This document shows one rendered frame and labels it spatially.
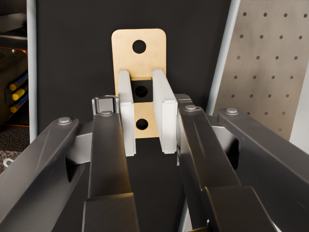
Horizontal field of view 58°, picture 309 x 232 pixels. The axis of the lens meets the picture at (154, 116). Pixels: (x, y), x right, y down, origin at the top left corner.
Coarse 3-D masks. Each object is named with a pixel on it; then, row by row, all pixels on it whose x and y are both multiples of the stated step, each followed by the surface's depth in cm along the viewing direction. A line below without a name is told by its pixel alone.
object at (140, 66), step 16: (128, 32) 19; (144, 32) 19; (160, 32) 19; (112, 48) 20; (128, 48) 20; (160, 48) 20; (128, 64) 20; (144, 64) 20; (160, 64) 20; (144, 80) 20; (144, 96) 20; (144, 112) 22; (144, 128) 22
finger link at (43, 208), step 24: (72, 120) 12; (48, 144) 10; (24, 168) 9; (48, 168) 9; (72, 168) 12; (0, 192) 8; (24, 192) 8; (48, 192) 9; (0, 216) 7; (24, 216) 8; (48, 216) 9
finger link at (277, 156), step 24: (240, 120) 12; (240, 144) 11; (264, 144) 10; (288, 144) 10; (240, 168) 12; (264, 168) 10; (288, 168) 9; (264, 192) 10; (288, 192) 9; (288, 216) 9
